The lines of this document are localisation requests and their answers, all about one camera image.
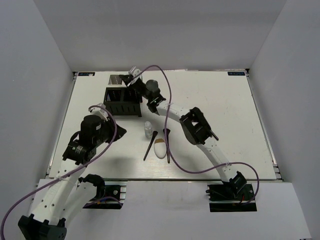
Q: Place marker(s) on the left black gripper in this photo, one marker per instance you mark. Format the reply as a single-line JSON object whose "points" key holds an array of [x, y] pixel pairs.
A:
{"points": [[110, 123]]}

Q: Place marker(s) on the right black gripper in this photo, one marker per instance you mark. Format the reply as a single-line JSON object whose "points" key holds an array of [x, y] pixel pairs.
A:
{"points": [[126, 78]]}

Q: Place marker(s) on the clear small bottle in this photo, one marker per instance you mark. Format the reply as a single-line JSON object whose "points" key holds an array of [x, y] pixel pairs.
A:
{"points": [[148, 129]]}

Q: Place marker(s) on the slim black makeup brush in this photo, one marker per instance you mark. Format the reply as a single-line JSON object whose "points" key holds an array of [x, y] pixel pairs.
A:
{"points": [[154, 134]]}

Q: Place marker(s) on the white beige makeup sponge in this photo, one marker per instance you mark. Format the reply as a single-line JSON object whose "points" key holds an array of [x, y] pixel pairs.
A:
{"points": [[160, 148]]}

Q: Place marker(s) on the black powder brush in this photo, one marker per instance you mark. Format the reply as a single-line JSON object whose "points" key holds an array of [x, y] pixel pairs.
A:
{"points": [[166, 132]]}

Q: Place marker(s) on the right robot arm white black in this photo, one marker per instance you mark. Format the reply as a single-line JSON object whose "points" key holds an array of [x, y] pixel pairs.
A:
{"points": [[195, 127]]}

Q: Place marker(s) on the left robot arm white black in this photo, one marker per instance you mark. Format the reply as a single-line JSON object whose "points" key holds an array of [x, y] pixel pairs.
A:
{"points": [[69, 192]]}

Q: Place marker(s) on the white makeup organizer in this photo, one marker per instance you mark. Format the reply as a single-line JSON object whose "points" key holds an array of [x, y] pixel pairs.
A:
{"points": [[116, 82]]}

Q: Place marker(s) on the black makeup organizer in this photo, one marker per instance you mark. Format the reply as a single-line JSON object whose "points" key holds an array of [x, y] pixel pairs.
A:
{"points": [[122, 101]]}

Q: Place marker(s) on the left blue table label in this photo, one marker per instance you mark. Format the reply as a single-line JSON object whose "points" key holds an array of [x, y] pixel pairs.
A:
{"points": [[86, 74]]}

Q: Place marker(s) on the blue table label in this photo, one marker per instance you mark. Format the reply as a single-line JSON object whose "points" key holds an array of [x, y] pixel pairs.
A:
{"points": [[236, 73], [86, 74]]}

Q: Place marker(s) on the right blue table label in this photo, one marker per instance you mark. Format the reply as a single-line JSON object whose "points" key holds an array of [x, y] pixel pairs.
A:
{"points": [[236, 73]]}

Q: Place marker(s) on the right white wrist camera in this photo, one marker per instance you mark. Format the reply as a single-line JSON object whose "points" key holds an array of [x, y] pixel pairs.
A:
{"points": [[135, 72]]}

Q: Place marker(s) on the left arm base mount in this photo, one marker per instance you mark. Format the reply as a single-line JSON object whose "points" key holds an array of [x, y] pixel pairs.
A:
{"points": [[111, 198]]}

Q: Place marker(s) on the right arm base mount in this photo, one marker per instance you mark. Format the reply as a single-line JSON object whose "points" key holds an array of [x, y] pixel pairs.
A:
{"points": [[222, 201]]}

